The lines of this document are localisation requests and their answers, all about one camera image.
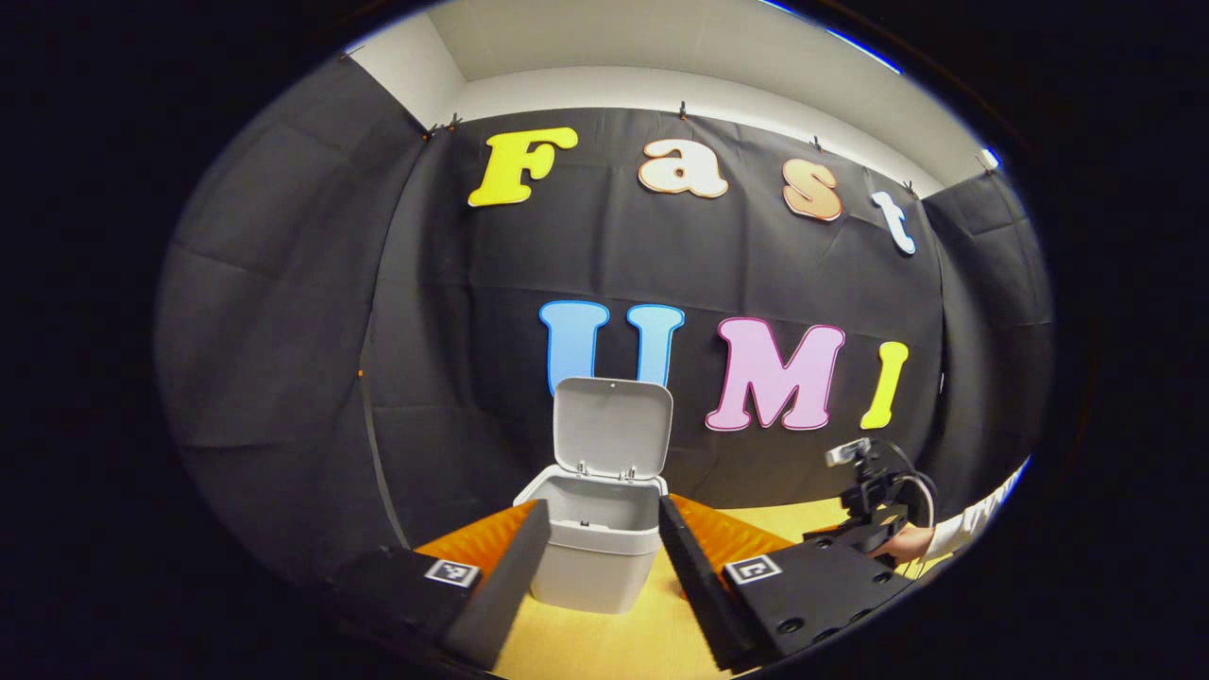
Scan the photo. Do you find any white desktop garbage bin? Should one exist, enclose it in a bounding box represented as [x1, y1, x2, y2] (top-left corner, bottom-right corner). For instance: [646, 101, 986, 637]
[513, 376, 674, 615]

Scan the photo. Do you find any black backdrop cloth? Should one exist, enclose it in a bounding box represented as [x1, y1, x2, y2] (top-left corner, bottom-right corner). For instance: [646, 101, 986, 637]
[156, 52, 1054, 587]

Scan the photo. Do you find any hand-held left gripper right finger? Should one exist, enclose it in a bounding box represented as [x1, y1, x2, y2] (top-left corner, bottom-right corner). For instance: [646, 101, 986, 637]
[658, 493, 915, 673]

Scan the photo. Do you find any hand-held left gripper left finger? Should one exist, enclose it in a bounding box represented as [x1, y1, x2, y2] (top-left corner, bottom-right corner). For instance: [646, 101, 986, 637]
[326, 499, 552, 672]

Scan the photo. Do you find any wooden desktop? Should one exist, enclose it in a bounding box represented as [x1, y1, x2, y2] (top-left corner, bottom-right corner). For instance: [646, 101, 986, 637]
[416, 496, 955, 680]

